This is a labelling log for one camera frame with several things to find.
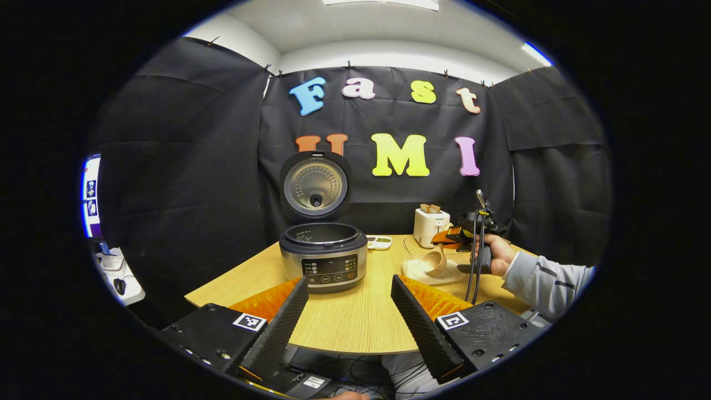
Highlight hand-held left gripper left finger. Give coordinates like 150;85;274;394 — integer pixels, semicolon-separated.
157;277;310;382

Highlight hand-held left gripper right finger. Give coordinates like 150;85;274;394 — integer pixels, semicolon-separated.
390;275;544;385

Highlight white rice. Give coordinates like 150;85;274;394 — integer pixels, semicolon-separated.
410;260;462;281

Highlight white rice tray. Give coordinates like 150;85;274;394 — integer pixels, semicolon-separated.
400;257;468;286

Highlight silver black rice cooker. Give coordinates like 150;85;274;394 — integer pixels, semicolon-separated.
279;150;369;294

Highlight white toaster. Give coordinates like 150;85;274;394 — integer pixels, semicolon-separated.
413;207;452;249

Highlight white side desk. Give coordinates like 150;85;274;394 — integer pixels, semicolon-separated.
93;247;146;307

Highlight small ceiling light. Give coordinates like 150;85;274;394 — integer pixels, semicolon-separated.
521;42;554;67

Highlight computer monitor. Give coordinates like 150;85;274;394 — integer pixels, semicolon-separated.
82;154;104;239

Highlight long ceiling light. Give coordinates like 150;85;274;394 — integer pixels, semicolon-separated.
324;0;439;12

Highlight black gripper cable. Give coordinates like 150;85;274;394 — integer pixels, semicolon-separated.
464;208;489;305

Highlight black floor cables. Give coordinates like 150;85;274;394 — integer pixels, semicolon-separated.
289;356;414;398

